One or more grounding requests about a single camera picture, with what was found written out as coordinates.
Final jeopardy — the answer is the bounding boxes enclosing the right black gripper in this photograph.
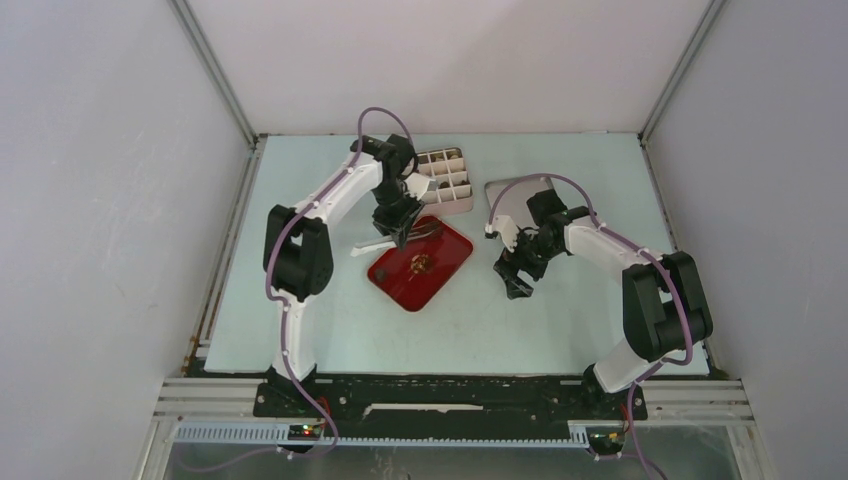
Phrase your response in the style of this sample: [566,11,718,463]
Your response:
[494,226,562,300]

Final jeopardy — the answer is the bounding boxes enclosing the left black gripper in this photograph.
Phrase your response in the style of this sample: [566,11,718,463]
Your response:
[371,180,424,251]

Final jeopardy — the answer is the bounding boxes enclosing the silver metal tongs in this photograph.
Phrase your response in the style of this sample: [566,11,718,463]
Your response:
[349,221,445,258]

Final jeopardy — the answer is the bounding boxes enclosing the red plastic tray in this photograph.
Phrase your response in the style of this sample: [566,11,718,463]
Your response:
[367,215,474,313]

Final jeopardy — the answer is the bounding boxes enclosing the white divided chocolate box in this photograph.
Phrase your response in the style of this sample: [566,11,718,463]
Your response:
[417,147,473,217]

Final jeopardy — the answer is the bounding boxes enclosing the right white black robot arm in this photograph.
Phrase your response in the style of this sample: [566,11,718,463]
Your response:
[485,189,714,418]

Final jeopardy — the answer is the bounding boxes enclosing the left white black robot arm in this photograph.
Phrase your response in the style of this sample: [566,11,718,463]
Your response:
[263,135,429,417]

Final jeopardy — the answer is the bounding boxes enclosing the round foil wrapped chocolate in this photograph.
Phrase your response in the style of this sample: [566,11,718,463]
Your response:
[409,253,434,275]

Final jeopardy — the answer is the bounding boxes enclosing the silver metal box lid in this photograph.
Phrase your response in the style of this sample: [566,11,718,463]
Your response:
[484,177,554,228]

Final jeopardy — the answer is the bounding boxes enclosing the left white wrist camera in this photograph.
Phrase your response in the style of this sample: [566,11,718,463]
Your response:
[403,172,436,201]

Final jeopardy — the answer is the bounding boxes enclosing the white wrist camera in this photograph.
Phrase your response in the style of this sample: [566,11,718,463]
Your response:
[484,215,521,252]
[403,172,436,201]

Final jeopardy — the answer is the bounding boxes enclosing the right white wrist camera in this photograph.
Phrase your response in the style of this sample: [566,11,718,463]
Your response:
[484,215,521,252]

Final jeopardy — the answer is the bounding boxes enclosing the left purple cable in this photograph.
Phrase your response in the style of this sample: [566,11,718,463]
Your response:
[173,107,415,473]

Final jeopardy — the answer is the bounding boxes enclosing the purple cable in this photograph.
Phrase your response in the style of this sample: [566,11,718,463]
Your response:
[173,107,415,473]
[486,173,696,480]

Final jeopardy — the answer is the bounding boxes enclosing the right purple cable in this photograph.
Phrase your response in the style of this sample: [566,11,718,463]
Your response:
[486,173,696,480]

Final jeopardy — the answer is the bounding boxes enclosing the grey cable duct strip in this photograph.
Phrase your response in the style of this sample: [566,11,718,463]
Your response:
[173,422,589,449]

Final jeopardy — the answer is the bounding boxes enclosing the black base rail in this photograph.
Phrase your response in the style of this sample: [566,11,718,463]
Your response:
[253,373,648,440]

